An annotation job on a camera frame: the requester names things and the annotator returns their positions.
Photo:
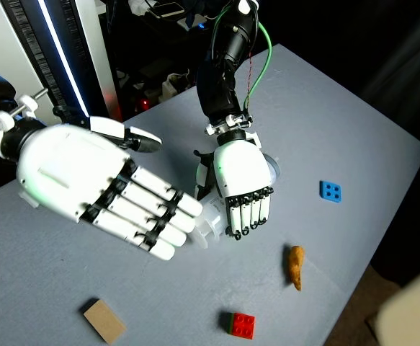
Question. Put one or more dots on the large clear plastic syringe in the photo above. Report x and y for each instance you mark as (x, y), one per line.
(209, 216)

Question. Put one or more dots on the blue block with holes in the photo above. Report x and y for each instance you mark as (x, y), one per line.
(330, 191)

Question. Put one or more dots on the brown toy chicken piece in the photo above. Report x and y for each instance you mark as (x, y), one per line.
(297, 265)

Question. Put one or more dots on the grey table cloth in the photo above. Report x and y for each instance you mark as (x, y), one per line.
(339, 126)

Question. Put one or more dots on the red and green toy brick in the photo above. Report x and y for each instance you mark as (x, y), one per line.
(244, 324)

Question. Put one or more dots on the smartphone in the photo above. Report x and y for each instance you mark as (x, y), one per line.
(166, 9)

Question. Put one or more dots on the tan wooden block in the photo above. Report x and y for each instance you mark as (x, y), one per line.
(105, 320)

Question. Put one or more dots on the cardboard box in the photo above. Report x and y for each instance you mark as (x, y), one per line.
(411, 310)

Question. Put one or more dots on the white column with blue light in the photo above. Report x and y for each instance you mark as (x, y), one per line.
(0, 36)

